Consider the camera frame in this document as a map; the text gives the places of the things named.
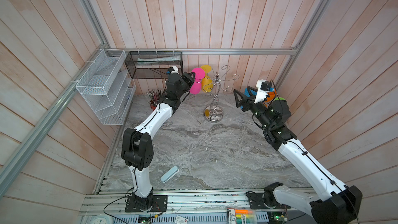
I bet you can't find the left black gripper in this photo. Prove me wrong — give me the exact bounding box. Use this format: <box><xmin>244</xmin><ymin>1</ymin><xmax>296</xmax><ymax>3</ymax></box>
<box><xmin>176</xmin><ymin>71</ymin><xmax>195</xmax><ymax>98</ymax></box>

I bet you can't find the pink wine glass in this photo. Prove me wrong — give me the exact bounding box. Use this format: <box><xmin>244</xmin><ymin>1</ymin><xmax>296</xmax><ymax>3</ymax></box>
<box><xmin>190</xmin><ymin>67</ymin><xmax>206</xmax><ymax>94</ymax></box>

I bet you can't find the blue wine glass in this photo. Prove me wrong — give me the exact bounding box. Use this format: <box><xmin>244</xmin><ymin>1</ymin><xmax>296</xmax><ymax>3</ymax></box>
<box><xmin>244</xmin><ymin>86</ymin><xmax>257</xmax><ymax>97</ymax></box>

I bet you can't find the yellow wine glass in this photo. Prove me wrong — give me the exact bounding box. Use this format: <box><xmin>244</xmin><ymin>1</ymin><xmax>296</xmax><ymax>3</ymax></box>
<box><xmin>200</xmin><ymin>65</ymin><xmax>213</xmax><ymax>93</ymax></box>

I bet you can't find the orange wine glass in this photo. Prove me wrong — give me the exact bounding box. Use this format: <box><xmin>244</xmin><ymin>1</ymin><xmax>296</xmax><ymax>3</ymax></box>
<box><xmin>264</xmin><ymin>91</ymin><xmax>276</xmax><ymax>104</ymax></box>

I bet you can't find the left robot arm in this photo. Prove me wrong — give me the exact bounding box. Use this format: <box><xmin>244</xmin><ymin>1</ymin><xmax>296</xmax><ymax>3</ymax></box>
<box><xmin>121</xmin><ymin>72</ymin><xmax>195</xmax><ymax>213</ymax></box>

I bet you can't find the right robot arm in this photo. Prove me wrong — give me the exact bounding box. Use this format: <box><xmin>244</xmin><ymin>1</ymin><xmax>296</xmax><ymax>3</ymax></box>
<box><xmin>233</xmin><ymin>90</ymin><xmax>363</xmax><ymax>224</ymax></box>

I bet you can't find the chrome wine glass rack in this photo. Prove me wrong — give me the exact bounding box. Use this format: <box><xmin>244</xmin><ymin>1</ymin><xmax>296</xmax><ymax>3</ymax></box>
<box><xmin>203</xmin><ymin>65</ymin><xmax>240</xmax><ymax>123</ymax></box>

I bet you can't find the bundle of pencils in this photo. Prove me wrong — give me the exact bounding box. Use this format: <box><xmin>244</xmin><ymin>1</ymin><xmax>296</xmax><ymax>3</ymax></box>
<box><xmin>147</xmin><ymin>88</ymin><xmax>164</xmax><ymax>106</ymax></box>

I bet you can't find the red pencil cup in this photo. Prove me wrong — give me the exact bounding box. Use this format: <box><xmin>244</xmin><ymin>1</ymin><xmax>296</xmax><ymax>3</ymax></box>
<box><xmin>150</xmin><ymin>103</ymin><xmax>157</xmax><ymax>111</ymax></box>

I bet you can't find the light blue case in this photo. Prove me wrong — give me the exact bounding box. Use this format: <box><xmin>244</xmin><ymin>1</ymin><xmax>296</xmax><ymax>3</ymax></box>
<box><xmin>161</xmin><ymin>166</ymin><xmax>179</xmax><ymax>183</ymax></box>

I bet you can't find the highlighter marker box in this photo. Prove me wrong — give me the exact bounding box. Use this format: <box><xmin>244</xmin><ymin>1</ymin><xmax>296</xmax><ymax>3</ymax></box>
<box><xmin>227</xmin><ymin>208</ymin><xmax>257</xmax><ymax>224</ymax></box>

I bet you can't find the white round clock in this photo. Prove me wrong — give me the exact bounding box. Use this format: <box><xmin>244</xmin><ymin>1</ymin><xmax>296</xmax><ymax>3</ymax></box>
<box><xmin>89</xmin><ymin>214</ymin><xmax>114</xmax><ymax>224</ymax></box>

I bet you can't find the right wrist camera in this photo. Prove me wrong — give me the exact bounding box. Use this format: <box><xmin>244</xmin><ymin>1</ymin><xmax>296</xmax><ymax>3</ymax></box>
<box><xmin>255</xmin><ymin>79</ymin><xmax>272</xmax><ymax>104</ymax></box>

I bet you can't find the black mesh wall basket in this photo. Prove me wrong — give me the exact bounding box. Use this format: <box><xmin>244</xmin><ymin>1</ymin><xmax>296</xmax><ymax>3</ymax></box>
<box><xmin>124</xmin><ymin>51</ymin><xmax>184</xmax><ymax>79</ymax></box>

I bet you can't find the white mesh wall shelf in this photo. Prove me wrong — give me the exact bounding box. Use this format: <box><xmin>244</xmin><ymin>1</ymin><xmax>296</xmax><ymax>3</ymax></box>
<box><xmin>76</xmin><ymin>49</ymin><xmax>136</xmax><ymax>125</ymax></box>

